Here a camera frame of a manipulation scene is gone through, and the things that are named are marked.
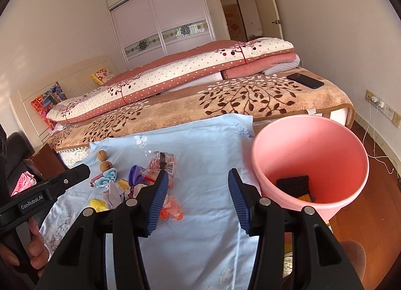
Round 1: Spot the pink folded blanket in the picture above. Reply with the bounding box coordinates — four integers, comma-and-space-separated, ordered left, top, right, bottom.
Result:
221, 52, 298, 80

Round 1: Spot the orange plastic wrapper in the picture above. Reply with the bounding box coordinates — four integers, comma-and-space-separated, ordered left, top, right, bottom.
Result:
158, 195, 184, 221

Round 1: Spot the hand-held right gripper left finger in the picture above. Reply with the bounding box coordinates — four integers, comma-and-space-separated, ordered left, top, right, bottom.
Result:
36, 169, 170, 290

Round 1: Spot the clear red-printed plastic wrapper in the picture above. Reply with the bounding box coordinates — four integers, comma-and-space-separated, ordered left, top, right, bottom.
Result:
143, 150, 179, 188

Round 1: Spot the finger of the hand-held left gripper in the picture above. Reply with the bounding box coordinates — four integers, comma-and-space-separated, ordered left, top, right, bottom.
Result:
44, 164, 91, 197

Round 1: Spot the brown leaf-print blanket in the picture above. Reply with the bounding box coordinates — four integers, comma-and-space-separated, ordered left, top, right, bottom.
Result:
47, 69, 356, 153

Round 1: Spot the white sliding-door wardrobe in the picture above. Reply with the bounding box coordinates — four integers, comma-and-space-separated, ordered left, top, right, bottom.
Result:
105, 0, 217, 71

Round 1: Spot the purple plastic piece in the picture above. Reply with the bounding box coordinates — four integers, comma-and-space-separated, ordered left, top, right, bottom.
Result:
129, 165, 148, 192

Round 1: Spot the brown wooden nightstand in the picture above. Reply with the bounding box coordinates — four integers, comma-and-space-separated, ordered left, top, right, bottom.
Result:
23, 143, 68, 181

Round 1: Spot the light blue floral cloth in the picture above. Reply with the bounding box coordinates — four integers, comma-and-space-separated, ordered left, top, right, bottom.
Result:
39, 113, 296, 290

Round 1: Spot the white folded blanket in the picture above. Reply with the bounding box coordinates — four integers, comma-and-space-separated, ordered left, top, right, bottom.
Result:
263, 58, 301, 75

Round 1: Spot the white wooden headboard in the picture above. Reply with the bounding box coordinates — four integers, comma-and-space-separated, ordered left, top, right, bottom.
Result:
9, 55, 118, 149

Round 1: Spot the black knitted cloth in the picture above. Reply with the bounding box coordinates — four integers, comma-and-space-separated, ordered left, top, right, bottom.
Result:
276, 175, 311, 199

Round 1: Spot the colourful patterned pillow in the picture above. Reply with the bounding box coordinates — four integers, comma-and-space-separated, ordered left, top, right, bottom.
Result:
31, 82, 68, 118

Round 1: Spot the blue pink cloud toy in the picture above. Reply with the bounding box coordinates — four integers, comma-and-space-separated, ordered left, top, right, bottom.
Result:
90, 168, 119, 188

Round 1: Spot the brown round stool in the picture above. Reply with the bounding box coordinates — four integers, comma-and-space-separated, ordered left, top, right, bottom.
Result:
340, 240, 367, 278

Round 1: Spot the white lace-edged sheet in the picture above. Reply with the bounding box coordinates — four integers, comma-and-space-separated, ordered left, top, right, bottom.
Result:
58, 147, 94, 168

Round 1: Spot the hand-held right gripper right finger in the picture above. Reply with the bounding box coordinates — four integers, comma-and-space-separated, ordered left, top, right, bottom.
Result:
228, 168, 365, 290

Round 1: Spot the black smartphone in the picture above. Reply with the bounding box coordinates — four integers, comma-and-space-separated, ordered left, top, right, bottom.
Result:
286, 72, 325, 90

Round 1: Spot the pink patterned cloth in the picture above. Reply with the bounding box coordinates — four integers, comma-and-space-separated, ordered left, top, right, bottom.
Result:
11, 171, 36, 197

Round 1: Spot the pink plastic bucket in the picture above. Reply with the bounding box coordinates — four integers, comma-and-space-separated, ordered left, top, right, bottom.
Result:
251, 115, 369, 222

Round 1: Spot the yellow floral pillow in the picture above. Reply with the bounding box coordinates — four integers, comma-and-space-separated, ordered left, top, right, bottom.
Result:
91, 69, 116, 85

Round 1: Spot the pink white dotted quilt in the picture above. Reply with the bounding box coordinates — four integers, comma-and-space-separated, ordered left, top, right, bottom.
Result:
46, 37, 295, 124

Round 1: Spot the wooden door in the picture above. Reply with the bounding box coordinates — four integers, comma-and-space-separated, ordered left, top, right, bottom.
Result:
251, 0, 284, 41

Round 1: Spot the yellow knitted piece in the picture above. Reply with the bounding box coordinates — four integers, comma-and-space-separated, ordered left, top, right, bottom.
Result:
89, 197, 109, 213

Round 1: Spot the white charging cable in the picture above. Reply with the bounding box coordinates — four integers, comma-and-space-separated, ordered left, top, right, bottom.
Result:
363, 102, 395, 175

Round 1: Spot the person's left hand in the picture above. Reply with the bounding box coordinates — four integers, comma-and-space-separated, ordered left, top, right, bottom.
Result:
0, 218, 53, 278

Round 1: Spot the dark chair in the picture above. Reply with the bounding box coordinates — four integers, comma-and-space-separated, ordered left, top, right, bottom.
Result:
6, 131, 36, 196

